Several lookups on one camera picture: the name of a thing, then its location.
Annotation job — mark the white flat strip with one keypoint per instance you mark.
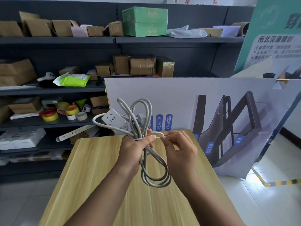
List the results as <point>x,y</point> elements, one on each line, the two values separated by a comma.
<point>73,133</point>

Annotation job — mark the clear brown tape roll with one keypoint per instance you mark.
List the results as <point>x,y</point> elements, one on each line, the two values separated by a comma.
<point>62,108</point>

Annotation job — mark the brown paper parcel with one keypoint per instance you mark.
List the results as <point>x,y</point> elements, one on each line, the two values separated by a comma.
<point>16,72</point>

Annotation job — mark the grey plastic mailer bag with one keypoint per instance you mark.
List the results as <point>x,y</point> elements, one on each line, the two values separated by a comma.
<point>185,32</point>

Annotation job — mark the bright green plastic packet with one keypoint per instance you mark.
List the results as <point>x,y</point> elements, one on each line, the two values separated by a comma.
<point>73,81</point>

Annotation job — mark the person's right thumb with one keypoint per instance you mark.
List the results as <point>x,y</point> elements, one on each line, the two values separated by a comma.
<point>169,143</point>

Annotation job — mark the white sign with red print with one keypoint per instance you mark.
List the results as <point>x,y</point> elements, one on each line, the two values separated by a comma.
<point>190,1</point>

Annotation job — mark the green snack packet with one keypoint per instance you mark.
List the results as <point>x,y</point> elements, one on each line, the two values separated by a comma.
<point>81,104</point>

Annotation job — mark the person's right forearm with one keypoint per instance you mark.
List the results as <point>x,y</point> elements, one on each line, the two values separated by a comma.
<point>207,204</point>

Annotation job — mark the yellow black hazard tape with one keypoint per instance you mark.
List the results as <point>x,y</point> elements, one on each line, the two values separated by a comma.
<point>270,184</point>

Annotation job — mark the large white printed carton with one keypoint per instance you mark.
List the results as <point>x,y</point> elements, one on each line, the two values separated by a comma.
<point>188,101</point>

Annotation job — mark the person's left forearm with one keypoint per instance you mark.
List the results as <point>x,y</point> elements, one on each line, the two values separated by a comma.
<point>103,197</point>

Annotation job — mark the person's right hand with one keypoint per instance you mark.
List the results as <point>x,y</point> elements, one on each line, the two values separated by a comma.
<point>182,157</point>

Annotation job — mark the dark grey metal shelving unit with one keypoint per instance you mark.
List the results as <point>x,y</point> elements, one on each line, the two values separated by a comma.
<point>192,56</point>

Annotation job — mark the pink cardboard box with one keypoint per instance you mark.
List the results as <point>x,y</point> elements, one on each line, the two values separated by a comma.
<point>78,31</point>

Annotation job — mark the small brown cardboard box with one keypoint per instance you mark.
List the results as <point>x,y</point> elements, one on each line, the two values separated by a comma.
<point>69,70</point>
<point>95,31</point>
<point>103,69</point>
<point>116,29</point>

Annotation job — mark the lavender cardboard box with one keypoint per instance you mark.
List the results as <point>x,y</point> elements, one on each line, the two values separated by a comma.
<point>227,31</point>

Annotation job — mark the brown cardboard tube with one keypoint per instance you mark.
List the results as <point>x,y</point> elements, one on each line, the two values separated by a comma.
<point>242,29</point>

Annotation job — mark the red tape roll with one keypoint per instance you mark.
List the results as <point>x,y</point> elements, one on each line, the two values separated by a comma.
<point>47,112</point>

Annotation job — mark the person's left hand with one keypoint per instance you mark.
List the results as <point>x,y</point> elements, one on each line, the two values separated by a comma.
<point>130,150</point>

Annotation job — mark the green cardboard box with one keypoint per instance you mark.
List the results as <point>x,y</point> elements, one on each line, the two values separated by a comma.
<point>145,14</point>
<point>145,29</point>

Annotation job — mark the yellow tape roll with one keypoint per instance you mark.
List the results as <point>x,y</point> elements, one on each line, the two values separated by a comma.
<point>50,117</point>
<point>72,110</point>

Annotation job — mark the white handheld scanner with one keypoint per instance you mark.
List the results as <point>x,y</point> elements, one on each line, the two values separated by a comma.
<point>48,76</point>

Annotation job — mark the person's left thumb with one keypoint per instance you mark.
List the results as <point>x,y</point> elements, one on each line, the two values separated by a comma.
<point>149,140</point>

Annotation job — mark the white foam package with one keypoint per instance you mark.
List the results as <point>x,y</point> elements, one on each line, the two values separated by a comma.
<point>21,138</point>

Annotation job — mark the open brown cardboard box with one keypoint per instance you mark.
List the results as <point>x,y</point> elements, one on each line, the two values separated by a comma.
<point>10,29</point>
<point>62,28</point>
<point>37,27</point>

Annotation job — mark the grey small box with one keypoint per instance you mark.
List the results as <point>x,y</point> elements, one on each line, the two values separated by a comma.
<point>50,103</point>

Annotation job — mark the teal printed poster board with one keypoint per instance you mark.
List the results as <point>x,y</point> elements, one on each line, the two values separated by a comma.
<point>270,32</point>

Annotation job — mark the taped brown cardboard box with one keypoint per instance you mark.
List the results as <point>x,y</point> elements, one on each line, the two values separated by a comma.
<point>165,67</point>

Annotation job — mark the white tape roll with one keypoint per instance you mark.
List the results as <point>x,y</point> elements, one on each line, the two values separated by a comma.
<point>71,117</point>

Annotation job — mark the tan tape roll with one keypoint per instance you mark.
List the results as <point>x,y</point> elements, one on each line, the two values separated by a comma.
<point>81,116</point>

